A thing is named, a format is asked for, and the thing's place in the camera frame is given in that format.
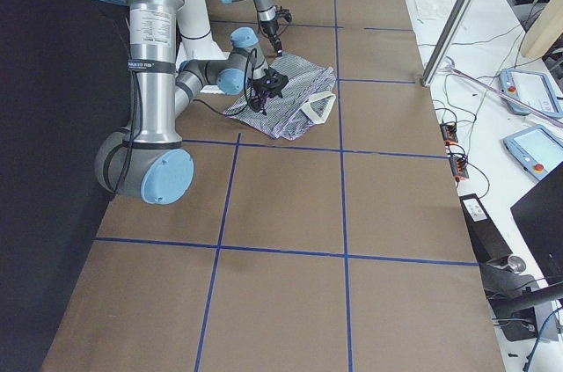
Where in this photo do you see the far teach pendant tablet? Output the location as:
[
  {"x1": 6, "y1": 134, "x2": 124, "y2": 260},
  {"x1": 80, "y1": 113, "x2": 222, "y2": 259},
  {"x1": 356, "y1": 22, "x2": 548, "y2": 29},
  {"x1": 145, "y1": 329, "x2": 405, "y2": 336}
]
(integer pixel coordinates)
[{"x1": 500, "y1": 69, "x2": 562, "y2": 119}]

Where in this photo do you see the aluminium frame post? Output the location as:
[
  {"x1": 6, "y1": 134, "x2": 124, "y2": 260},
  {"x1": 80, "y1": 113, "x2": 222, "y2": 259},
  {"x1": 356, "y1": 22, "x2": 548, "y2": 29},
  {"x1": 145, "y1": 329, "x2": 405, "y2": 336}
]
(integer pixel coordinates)
[{"x1": 420, "y1": 0, "x2": 473, "y2": 86}]

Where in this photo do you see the clear plastic sheet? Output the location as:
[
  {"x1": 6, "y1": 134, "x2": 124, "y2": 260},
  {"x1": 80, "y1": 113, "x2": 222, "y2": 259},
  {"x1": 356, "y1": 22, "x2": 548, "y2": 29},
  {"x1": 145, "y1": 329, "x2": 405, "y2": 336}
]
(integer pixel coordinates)
[{"x1": 414, "y1": 0, "x2": 456, "y2": 20}]

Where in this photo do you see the near teach pendant tablet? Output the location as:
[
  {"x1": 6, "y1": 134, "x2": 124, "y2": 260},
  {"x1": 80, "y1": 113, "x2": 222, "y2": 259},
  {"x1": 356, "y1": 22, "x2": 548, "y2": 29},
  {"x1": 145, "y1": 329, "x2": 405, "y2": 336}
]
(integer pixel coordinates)
[{"x1": 502, "y1": 125, "x2": 562, "y2": 181}]

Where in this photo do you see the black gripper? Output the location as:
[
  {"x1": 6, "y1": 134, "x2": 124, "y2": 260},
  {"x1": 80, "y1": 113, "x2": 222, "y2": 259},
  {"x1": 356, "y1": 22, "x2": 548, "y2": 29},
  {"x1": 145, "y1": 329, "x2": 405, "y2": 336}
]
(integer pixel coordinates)
[
  {"x1": 248, "y1": 69, "x2": 288, "y2": 113},
  {"x1": 258, "y1": 5, "x2": 292, "y2": 55}
]

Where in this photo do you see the black monitor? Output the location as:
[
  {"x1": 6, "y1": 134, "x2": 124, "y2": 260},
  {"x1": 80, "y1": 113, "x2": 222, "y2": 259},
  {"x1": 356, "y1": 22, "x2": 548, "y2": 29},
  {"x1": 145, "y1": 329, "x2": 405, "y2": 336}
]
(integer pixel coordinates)
[{"x1": 511, "y1": 168, "x2": 562, "y2": 283}]

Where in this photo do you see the black power adapter box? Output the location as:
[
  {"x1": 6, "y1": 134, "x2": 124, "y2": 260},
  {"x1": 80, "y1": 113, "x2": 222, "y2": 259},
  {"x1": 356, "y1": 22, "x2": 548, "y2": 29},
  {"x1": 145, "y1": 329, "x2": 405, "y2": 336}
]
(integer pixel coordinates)
[{"x1": 459, "y1": 193, "x2": 513, "y2": 263}]

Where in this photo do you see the navy white striped polo shirt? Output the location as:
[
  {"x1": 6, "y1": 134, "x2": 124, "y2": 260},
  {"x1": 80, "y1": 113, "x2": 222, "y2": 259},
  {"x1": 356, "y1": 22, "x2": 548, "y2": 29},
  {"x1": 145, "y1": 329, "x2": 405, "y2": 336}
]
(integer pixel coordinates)
[{"x1": 223, "y1": 53, "x2": 336, "y2": 141}]

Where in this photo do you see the teach pendant tablet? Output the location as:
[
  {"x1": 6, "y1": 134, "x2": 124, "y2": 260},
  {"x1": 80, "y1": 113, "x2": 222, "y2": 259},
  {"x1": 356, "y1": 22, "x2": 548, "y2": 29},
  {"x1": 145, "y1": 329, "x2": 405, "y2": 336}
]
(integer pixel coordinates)
[
  {"x1": 502, "y1": 125, "x2": 562, "y2": 181},
  {"x1": 500, "y1": 69, "x2": 562, "y2": 119}
]

